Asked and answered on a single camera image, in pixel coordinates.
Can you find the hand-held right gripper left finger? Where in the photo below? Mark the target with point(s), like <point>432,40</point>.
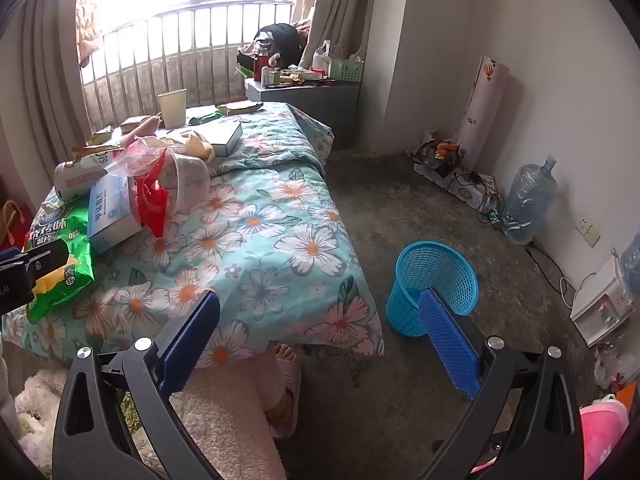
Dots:
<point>197,330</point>

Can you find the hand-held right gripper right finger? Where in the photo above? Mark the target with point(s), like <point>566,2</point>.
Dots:
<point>445,340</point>

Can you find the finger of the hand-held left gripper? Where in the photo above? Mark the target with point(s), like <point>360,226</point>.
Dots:
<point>47,260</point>

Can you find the green chip bag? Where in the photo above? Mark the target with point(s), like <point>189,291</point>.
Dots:
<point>65,230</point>

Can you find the blue plastic mesh basket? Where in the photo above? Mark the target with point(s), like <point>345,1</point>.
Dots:
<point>430,270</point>

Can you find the red tote bag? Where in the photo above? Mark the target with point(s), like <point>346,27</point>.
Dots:
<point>12,227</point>

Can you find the blue and white carton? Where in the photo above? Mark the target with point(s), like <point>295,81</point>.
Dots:
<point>112,210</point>

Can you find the white cylindrical canister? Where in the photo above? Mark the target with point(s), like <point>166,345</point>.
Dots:
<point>75,175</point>

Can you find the person's leg in fluffy pants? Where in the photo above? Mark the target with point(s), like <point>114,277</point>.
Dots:
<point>230,425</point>

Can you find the floral blanket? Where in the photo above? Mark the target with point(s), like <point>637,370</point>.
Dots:
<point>260,240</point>

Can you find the pink slipper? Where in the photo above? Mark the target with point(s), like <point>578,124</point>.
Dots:
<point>295,390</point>

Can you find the red plastic bag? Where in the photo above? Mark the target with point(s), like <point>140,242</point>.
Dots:
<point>152,200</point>

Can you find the white foam box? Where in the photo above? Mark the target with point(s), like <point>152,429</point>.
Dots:
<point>467,192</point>

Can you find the clear plastic tub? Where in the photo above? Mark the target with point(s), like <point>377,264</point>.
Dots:
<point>192,180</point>

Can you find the white water dispenser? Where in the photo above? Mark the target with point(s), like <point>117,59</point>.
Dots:
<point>597,300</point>

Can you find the empty blue water jug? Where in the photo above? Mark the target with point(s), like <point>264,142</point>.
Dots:
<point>530,200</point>

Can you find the clear plastic bags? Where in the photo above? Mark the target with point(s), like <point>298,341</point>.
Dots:
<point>617,365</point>

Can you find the pink plush item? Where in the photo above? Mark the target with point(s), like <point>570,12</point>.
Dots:
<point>602,430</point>

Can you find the black and orange snack bag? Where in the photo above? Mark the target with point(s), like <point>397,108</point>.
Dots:
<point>440,155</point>

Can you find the paper cup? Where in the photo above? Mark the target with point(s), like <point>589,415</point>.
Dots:
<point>172,107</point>

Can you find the blue water jug on dispenser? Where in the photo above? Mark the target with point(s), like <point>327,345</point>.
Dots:
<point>631,270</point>

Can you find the grey curtain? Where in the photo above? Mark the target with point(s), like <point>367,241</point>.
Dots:
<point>345,10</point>
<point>45,60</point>

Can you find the small green packet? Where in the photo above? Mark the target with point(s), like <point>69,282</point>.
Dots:
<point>205,117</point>

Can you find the brown torn packet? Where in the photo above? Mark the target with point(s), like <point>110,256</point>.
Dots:
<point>240,107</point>

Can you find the rolled printed wallpaper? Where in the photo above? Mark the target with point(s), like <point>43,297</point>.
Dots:
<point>482,105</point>

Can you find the grey cabinet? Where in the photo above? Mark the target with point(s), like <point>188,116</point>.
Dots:
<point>310,110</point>

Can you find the metal window railing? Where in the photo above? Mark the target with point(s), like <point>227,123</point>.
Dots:
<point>200,50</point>

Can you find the red thermos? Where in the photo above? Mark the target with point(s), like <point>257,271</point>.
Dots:
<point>260,67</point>

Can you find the green storage basket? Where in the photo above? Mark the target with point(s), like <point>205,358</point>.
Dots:
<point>346,70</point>

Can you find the black backpack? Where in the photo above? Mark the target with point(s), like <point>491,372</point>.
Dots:
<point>280,42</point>

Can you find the white plastic bag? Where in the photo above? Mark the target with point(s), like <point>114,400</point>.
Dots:
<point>322,55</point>

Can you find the wall socket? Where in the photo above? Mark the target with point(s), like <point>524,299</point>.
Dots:
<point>587,230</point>

